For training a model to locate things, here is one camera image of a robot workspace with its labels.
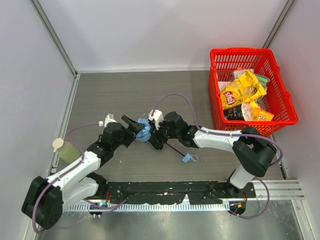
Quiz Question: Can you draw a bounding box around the light blue folding umbrella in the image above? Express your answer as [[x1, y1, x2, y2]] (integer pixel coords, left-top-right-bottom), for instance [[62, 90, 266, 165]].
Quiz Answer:
[[136, 118, 199, 163]]

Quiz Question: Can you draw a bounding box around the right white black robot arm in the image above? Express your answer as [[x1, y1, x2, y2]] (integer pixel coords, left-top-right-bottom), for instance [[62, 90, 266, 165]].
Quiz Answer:
[[148, 110, 277, 197]]

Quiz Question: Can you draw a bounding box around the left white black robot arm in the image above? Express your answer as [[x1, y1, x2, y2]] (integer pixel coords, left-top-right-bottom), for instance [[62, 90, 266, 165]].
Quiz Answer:
[[21, 114, 150, 233]]

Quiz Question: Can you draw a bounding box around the green bottle beige cap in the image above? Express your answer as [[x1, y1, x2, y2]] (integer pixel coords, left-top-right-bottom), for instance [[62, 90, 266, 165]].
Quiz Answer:
[[52, 138, 81, 164]]

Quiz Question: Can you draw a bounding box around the black snack bag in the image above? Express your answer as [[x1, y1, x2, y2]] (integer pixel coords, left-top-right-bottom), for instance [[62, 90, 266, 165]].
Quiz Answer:
[[223, 104, 245, 121]]

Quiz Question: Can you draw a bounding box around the white red snack packet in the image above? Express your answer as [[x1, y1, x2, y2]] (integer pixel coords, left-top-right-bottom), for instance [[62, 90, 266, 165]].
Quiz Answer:
[[217, 81, 231, 92]]

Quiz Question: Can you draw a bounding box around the red plastic shopping basket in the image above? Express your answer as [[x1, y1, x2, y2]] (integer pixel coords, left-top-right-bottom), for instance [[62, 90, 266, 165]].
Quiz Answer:
[[208, 47, 299, 137]]

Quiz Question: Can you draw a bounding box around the yellow Lays chip bag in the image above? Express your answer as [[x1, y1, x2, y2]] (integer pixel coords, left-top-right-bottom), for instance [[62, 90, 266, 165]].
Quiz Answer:
[[220, 69, 267, 110]]

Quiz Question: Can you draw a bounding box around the yellow orange snack bag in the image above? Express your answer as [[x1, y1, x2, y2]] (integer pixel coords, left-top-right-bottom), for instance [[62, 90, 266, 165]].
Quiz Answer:
[[241, 101, 274, 122]]

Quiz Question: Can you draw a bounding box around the green snack packet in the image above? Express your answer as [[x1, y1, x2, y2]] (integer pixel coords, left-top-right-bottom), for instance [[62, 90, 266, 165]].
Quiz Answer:
[[255, 74, 271, 87]]

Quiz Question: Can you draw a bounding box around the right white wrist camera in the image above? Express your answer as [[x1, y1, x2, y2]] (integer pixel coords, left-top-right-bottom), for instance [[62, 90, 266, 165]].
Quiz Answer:
[[148, 109, 164, 130]]

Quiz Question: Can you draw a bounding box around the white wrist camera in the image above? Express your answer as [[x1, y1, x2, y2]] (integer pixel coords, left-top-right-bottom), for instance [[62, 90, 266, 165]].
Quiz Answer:
[[148, 109, 164, 130], [98, 113, 117, 128]]

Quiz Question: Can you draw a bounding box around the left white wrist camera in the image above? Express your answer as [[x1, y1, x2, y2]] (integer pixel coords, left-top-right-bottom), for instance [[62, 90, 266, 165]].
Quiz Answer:
[[98, 113, 117, 128]]

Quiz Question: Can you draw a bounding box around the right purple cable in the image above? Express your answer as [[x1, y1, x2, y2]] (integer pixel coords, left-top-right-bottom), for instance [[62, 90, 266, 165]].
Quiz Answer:
[[153, 93, 285, 221]]

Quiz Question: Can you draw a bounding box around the purple cable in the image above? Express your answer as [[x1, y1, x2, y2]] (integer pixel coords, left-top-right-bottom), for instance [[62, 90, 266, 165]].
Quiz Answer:
[[153, 93, 285, 221], [32, 122, 127, 235]]

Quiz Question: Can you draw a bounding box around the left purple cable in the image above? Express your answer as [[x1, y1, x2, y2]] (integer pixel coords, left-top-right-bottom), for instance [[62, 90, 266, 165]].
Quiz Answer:
[[32, 122, 127, 235]]

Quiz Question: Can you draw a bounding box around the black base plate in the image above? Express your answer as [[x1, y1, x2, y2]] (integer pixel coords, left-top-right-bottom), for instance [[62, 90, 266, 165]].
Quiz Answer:
[[101, 181, 256, 205]]

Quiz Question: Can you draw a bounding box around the aluminium front rail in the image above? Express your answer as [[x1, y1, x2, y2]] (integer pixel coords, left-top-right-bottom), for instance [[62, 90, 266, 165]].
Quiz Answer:
[[66, 201, 230, 213]]

